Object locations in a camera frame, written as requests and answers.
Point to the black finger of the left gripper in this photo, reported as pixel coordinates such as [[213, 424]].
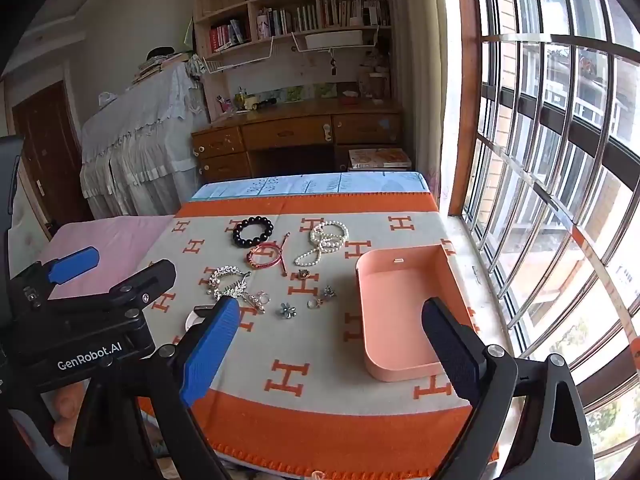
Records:
[[141, 289]]

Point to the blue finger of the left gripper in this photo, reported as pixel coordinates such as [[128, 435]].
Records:
[[62, 270]]

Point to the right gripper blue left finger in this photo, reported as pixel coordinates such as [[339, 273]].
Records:
[[203, 348]]

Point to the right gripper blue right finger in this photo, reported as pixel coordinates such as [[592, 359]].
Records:
[[458, 348]]

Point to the pink jewelry tray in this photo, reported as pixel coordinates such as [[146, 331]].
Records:
[[393, 285]]

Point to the blue flower gold earring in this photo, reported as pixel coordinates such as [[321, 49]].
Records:
[[328, 293]]

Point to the pink smart band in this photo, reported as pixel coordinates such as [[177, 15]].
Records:
[[198, 315]]

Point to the gold pearl safety pin brooch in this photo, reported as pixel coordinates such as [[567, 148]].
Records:
[[256, 300]]

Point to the silver ring red stone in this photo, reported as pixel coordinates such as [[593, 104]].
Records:
[[315, 303]]

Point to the person's left hand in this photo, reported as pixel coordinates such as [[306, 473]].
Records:
[[67, 403]]

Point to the pink bedsheet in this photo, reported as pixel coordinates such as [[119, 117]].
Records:
[[122, 243]]

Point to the brown wooden door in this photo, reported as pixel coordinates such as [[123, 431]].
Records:
[[51, 156]]

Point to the orange grey H-pattern blanket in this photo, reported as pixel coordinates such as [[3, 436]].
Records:
[[294, 396]]

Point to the white lace furniture cover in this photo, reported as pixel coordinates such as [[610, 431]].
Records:
[[136, 153]]

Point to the light blue printed bedsheet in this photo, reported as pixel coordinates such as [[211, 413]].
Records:
[[358, 182]]

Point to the metal window security bars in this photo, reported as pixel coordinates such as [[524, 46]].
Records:
[[552, 203]]

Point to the stack of books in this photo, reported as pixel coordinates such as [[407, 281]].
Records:
[[379, 159]]

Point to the wooden desk with drawers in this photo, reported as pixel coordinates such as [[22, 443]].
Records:
[[309, 137]]

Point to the wooden bookshelf with books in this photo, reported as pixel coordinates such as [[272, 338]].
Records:
[[291, 50]]

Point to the beige curtain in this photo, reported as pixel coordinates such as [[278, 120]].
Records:
[[420, 61]]

